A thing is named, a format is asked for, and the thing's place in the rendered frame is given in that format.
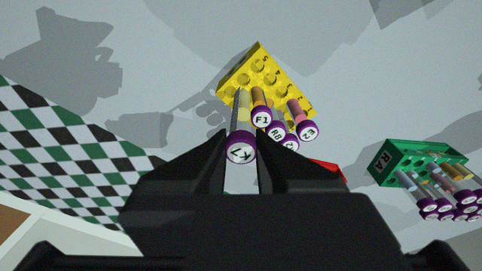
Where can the green tube rack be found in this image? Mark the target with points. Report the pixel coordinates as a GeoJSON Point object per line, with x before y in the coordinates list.
{"type": "Point", "coordinates": [393, 152]}

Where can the red tube rack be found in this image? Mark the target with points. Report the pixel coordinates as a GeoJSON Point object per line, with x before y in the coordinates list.
{"type": "Point", "coordinates": [332, 166]}

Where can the yellow tube rack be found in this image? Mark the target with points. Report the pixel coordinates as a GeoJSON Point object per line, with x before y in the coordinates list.
{"type": "Point", "coordinates": [269, 78]}

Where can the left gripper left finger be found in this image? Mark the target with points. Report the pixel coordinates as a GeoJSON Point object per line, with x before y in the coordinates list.
{"type": "Point", "coordinates": [191, 171]}

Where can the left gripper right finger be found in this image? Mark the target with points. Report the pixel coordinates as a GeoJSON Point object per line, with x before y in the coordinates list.
{"type": "Point", "coordinates": [290, 171]}

